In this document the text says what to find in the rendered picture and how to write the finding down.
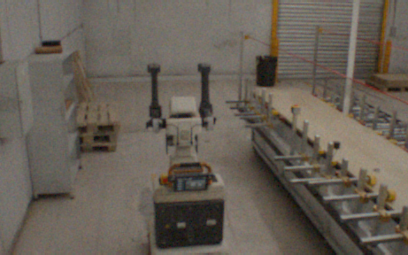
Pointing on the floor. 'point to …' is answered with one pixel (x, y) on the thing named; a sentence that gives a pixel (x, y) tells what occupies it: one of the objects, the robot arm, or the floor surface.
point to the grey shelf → (53, 124)
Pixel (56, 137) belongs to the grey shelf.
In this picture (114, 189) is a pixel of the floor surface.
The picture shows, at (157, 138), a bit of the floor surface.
